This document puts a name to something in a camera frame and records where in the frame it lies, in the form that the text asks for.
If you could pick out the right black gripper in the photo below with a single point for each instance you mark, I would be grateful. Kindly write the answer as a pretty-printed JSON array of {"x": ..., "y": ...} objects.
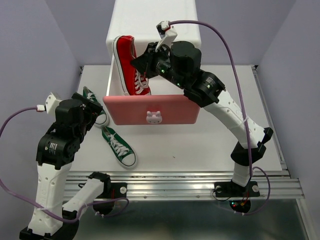
[{"x": 143, "y": 62}]

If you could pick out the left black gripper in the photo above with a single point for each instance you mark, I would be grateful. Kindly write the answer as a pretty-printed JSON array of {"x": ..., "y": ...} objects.
[{"x": 93, "y": 110}]

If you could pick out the red sneaker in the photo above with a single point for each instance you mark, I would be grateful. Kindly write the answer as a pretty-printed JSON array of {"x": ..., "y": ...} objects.
[{"x": 132, "y": 82}]

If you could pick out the pink drawer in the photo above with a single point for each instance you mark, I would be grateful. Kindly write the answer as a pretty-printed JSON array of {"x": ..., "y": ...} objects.
[{"x": 166, "y": 105}]

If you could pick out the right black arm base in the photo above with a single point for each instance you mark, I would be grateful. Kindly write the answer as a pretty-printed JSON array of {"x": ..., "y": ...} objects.
[{"x": 239, "y": 197}]

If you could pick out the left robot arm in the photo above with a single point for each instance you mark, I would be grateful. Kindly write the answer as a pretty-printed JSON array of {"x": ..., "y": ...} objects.
[{"x": 52, "y": 219}]

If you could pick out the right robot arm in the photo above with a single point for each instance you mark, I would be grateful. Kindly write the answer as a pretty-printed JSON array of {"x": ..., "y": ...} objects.
[{"x": 209, "y": 93}]

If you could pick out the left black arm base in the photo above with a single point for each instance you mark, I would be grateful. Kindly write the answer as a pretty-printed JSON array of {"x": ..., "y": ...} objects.
[{"x": 116, "y": 195}]

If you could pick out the white shoe cabinet body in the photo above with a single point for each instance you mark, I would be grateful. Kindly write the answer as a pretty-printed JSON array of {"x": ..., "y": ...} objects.
[{"x": 139, "y": 18}]

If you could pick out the green sneaker front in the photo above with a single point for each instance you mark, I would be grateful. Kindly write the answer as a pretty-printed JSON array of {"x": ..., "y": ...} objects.
[{"x": 123, "y": 152}]

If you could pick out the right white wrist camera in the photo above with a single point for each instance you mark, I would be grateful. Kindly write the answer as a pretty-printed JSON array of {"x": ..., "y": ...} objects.
[{"x": 167, "y": 34}]

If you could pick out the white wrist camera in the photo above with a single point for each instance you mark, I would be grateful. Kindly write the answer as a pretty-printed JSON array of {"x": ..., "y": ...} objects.
[
  {"x": 167, "y": 34},
  {"x": 51, "y": 102}
]

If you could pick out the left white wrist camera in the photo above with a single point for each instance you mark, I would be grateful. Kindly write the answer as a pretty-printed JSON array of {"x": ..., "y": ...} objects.
[{"x": 51, "y": 102}]

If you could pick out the aluminium rail frame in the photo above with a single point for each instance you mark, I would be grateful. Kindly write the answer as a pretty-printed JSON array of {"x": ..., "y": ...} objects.
[{"x": 180, "y": 162}]

